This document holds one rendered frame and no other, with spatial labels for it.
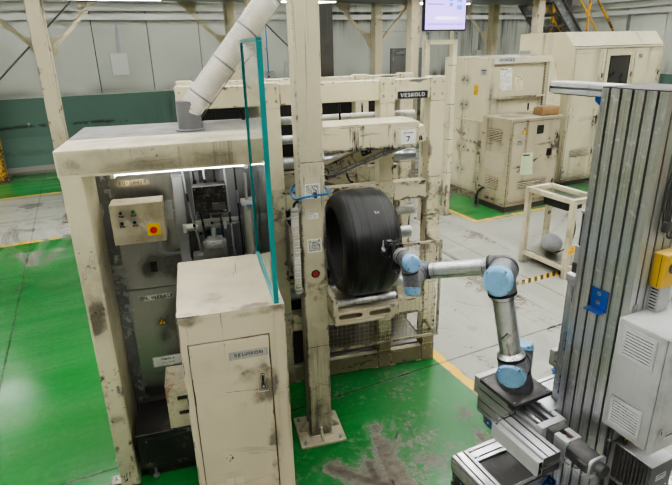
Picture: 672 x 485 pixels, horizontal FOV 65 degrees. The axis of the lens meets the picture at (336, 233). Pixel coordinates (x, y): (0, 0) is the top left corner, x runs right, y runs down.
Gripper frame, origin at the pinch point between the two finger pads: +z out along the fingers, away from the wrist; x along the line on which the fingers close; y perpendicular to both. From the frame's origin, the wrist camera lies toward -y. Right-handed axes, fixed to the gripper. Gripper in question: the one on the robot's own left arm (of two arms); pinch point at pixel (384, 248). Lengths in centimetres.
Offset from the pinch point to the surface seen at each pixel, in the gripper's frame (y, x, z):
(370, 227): 10.4, 5.7, 4.3
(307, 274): -16.1, 34.6, 22.8
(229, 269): 0, 76, -8
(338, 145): 48, 10, 42
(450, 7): 176, -220, 363
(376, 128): 56, -11, 41
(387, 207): 18.4, -5.7, 10.6
